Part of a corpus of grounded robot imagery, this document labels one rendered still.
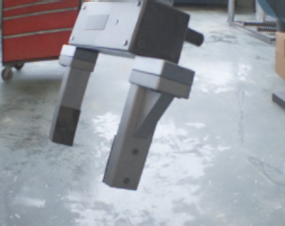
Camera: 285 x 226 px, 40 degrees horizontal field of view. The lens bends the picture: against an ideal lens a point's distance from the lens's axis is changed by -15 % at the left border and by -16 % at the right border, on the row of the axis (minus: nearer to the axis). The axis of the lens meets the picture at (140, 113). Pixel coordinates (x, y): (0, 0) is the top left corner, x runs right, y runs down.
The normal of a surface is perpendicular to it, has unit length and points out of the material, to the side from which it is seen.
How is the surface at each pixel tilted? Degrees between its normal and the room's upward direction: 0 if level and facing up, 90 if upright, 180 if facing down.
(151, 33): 83
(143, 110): 66
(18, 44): 90
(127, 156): 83
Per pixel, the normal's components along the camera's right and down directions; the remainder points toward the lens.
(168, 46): 0.51, 0.20
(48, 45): -0.05, 0.37
